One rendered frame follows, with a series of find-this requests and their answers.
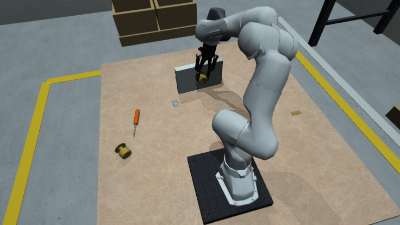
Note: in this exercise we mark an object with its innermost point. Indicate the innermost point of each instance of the brass door knob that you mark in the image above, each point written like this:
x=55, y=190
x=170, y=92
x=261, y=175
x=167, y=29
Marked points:
x=202, y=79
x=124, y=152

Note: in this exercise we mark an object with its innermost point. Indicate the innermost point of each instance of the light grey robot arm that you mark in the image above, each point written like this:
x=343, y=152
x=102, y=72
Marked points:
x=273, y=49

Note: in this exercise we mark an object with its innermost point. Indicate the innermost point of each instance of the orange-handled screwdriver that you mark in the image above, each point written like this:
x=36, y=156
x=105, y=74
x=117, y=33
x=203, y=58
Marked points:
x=136, y=118

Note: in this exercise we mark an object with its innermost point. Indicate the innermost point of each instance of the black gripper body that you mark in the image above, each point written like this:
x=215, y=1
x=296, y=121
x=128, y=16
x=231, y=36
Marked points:
x=210, y=50

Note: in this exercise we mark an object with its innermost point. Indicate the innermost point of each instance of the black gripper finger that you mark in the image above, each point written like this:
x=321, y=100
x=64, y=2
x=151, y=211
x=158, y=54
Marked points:
x=211, y=67
x=198, y=66

